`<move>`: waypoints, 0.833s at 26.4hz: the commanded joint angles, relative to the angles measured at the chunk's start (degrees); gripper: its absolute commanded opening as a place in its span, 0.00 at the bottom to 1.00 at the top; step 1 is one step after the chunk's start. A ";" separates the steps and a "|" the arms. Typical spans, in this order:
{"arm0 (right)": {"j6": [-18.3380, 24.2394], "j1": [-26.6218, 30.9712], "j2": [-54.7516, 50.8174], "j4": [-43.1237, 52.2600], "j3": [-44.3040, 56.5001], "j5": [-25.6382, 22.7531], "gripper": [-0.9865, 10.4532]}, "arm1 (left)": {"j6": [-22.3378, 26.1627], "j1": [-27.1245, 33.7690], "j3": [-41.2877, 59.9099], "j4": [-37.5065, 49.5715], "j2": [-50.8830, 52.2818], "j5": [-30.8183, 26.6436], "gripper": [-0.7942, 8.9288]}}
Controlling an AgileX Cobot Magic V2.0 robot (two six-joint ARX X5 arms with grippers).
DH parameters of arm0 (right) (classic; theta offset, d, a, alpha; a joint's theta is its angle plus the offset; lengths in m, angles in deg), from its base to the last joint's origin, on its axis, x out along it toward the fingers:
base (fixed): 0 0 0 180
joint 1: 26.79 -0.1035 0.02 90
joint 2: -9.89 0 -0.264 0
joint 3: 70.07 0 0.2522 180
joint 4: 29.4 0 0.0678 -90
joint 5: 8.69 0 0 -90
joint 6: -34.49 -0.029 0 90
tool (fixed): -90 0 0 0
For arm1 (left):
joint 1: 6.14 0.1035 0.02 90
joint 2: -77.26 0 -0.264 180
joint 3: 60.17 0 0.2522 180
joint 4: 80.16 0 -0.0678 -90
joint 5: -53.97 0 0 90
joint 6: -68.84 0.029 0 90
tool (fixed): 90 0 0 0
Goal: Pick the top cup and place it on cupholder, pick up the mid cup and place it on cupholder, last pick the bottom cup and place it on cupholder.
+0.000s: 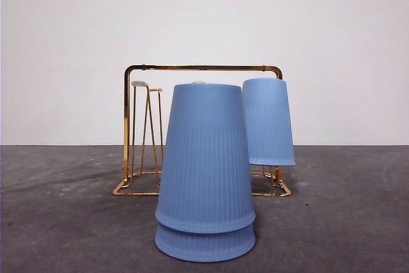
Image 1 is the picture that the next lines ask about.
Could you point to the blue ribbed plastic cup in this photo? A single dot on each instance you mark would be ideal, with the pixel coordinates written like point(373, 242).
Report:
point(204, 247)
point(268, 119)
point(204, 151)

